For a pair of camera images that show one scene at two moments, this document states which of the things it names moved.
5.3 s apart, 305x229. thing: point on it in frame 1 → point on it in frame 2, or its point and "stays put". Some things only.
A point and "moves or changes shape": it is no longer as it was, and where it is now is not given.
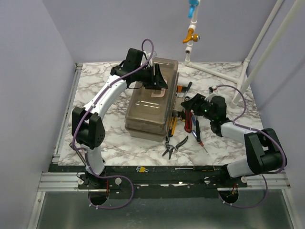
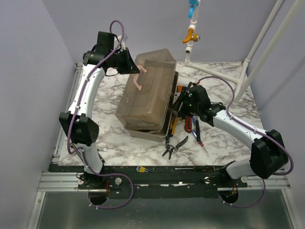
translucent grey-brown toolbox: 149,112 moves or changes shape
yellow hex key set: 141,169 stays put
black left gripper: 160,83 → 129,66
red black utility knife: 188,121 stays put
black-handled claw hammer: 198,130 stays put
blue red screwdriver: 200,143 stays put
